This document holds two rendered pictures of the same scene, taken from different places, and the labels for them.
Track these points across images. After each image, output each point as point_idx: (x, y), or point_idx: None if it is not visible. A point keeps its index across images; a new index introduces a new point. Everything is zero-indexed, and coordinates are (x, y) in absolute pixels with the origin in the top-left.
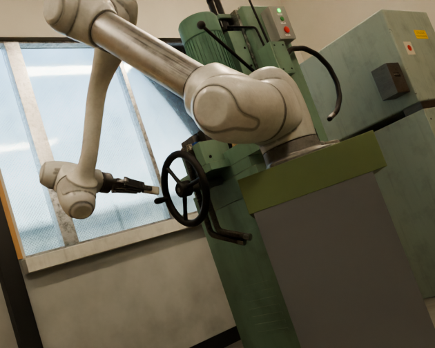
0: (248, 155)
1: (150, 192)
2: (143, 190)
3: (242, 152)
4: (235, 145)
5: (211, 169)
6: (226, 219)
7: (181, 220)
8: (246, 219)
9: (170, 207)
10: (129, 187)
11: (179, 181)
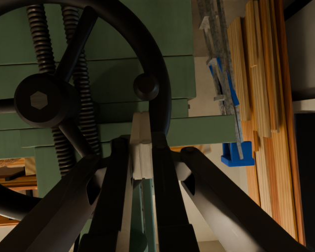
0: None
1: (131, 128)
2: (113, 145)
3: (6, 140)
4: (18, 157)
5: (19, 130)
6: (110, 33)
7: (99, 5)
8: (50, 21)
9: (143, 61)
10: (91, 224)
11: (34, 126)
